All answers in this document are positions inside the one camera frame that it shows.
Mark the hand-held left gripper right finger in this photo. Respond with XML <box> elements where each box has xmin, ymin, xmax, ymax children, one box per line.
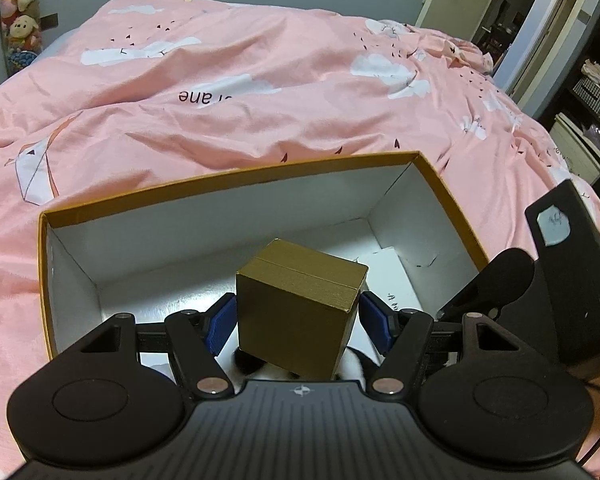
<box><xmin>358</xmin><ymin>291</ymin><xmax>523</xmax><ymax>397</ymax></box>

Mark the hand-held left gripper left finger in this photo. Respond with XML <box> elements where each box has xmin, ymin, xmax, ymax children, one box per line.
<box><xmin>77</xmin><ymin>294</ymin><xmax>238</xmax><ymax>401</ymax></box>

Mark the white box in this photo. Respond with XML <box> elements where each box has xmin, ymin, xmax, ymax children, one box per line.
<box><xmin>370</xmin><ymin>246</ymin><xmax>426</xmax><ymax>316</ymax></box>

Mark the white pink plush toy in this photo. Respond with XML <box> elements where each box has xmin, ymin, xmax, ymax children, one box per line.
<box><xmin>231</xmin><ymin>347</ymin><xmax>376</xmax><ymax>386</ymax></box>

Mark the gold box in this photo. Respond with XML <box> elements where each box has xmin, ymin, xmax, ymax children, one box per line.
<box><xmin>235</xmin><ymin>239</ymin><xmax>370</xmax><ymax>380</ymax></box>

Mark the large orange cardboard box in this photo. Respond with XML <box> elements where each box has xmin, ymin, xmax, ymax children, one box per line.
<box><xmin>39</xmin><ymin>150</ymin><xmax>491</xmax><ymax>361</ymax></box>

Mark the white storage bin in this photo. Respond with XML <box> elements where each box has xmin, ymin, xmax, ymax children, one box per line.
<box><xmin>550</xmin><ymin>112</ymin><xmax>600</xmax><ymax>183</ymax></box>

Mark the checkered basket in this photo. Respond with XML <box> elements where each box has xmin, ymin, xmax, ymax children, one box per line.
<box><xmin>572</xmin><ymin>77</ymin><xmax>600</xmax><ymax>116</ymax></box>

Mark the pink printed blanket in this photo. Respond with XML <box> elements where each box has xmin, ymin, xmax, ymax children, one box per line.
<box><xmin>0</xmin><ymin>0</ymin><xmax>600</xmax><ymax>480</ymax></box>

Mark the clear tube of plush toys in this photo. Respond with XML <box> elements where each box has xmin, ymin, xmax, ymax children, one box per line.
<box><xmin>0</xmin><ymin>0</ymin><xmax>43</xmax><ymax>68</ymax></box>

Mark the white door frame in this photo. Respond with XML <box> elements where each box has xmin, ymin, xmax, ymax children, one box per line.
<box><xmin>490</xmin><ymin>0</ymin><xmax>600</xmax><ymax>121</ymax></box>

